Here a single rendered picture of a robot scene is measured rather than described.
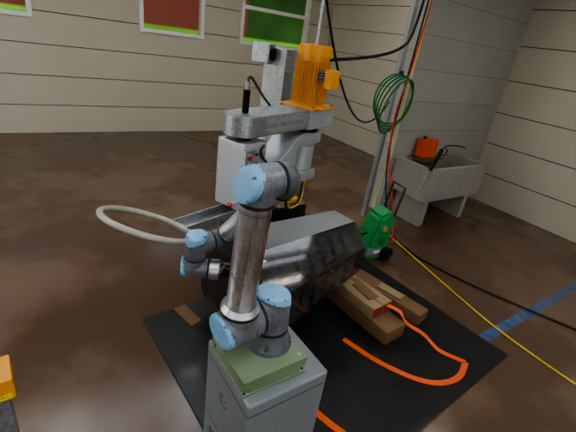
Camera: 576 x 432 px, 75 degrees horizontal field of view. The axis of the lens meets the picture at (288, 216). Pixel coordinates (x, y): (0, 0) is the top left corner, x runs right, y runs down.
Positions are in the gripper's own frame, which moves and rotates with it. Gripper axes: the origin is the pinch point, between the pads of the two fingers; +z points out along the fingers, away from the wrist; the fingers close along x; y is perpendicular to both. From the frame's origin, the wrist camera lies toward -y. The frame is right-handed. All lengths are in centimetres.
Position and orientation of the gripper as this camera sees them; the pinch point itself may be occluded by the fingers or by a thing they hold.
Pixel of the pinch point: (264, 277)
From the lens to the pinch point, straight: 170.7
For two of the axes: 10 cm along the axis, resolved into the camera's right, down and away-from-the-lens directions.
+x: -1.6, 9.5, 2.5
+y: -0.9, -2.7, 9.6
